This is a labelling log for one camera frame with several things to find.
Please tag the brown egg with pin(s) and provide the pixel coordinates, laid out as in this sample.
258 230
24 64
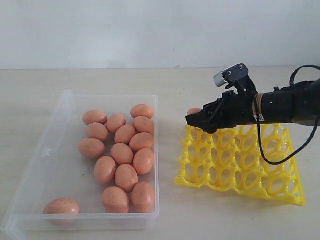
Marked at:
143 124
62 206
126 177
142 140
115 200
105 169
115 122
94 116
142 110
122 154
144 161
143 197
97 131
91 148
193 110
124 134

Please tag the clear plastic storage box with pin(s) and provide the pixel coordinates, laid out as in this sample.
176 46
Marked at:
58 170

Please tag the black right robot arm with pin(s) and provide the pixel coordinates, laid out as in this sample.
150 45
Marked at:
299 104

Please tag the yellow plastic egg tray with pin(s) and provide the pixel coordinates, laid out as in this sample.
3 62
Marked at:
230 160

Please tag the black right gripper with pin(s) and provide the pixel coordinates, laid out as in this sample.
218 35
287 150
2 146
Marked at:
229 111

